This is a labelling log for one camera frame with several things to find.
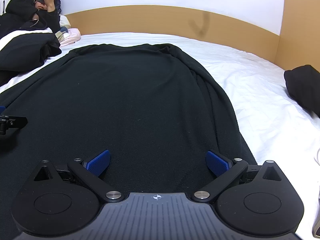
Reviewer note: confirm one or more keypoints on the black fleece garment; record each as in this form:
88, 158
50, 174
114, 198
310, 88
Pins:
155, 108

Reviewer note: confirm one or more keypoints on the pink white pillow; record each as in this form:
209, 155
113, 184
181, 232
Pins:
67, 35

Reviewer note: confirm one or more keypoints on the person in black hoodie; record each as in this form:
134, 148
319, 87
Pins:
30, 15

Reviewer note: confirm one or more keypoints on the black folded garment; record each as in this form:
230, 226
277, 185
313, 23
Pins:
302, 85

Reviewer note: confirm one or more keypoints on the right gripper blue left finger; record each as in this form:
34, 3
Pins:
97, 163

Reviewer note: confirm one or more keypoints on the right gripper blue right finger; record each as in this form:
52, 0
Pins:
218, 163

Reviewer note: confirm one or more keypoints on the wooden headboard panel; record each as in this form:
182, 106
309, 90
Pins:
296, 45

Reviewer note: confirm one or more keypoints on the white charger with cable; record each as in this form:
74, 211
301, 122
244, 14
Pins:
317, 157

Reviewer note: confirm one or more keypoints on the black garment pile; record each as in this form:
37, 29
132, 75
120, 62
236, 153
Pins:
24, 51

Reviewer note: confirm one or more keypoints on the phone with lit screen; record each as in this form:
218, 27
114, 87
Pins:
316, 224

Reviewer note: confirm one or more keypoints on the white bed sheet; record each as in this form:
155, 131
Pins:
273, 125

